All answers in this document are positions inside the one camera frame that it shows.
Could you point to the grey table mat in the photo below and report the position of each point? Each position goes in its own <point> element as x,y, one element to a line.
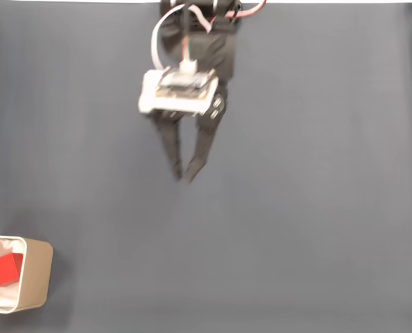
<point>261,208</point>

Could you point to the red cube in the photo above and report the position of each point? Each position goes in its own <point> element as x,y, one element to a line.
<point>3,272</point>

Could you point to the beige box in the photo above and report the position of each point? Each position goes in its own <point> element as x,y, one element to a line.
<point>36,274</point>

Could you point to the camera board on white mount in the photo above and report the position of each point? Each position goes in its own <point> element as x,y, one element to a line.
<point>178,93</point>

